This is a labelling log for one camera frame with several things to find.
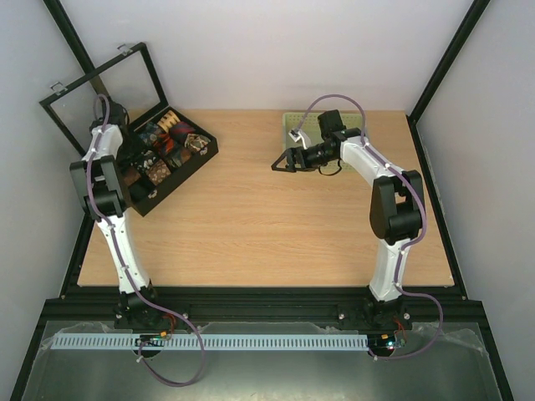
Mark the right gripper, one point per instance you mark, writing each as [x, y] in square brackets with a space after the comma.
[296, 158]

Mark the black necktie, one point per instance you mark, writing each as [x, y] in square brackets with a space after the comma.
[139, 191]

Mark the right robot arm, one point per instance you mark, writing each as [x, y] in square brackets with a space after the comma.
[397, 208]

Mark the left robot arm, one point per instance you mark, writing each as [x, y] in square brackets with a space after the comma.
[104, 196]

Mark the green plastic basket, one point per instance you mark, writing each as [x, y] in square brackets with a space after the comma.
[311, 129]

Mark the brown beige rolled tie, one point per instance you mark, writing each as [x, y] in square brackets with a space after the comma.
[197, 143]

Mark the olive brown rolled tie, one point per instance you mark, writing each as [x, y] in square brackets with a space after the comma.
[178, 157]

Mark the dark red rolled tie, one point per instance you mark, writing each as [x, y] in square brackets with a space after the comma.
[180, 131]

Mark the orange striped rolled tie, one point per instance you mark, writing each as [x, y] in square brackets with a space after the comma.
[164, 144]

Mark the brown dotted rolled tie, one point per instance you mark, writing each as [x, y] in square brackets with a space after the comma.
[158, 172]

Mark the tan patterned rolled tie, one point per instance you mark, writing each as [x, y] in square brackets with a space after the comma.
[168, 120]

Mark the black tie storage box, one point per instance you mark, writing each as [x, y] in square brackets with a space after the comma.
[132, 146]

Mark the blue patterned rolled tie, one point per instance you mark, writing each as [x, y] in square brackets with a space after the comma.
[153, 135]

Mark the black white rolled tie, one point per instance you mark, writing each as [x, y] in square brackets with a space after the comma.
[145, 160]

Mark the rust brown rolled tie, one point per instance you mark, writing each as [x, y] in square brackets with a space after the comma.
[131, 176]

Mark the glass box lid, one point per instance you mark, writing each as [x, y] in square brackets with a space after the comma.
[129, 79]

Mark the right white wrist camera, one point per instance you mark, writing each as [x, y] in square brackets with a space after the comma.
[299, 136]

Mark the white slotted cable duct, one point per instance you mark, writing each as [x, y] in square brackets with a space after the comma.
[212, 342]

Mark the right black frame post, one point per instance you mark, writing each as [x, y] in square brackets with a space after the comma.
[459, 39]

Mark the black frame post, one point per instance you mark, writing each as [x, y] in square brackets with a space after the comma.
[459, 39]
[65, 26]

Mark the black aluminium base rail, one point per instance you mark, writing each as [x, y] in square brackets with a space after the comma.
[346, 308]

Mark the left black frame post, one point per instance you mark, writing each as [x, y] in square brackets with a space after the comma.
[65, 26]

